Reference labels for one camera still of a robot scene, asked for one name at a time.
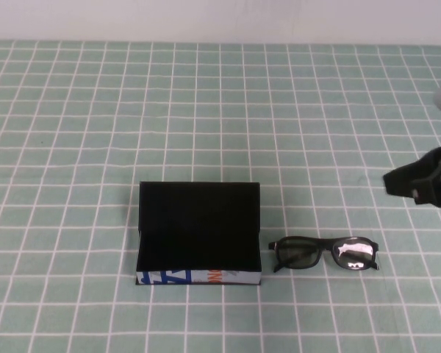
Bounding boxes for black frame glasses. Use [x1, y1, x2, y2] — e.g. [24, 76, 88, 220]
[268, 235, 382, 274]

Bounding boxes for black glasses case box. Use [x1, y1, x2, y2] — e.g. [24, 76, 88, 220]
[134, 180, 262, 287]

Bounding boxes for green white checkered tablecloth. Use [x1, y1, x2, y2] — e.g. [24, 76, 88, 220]
[0, 39, 441, 353]

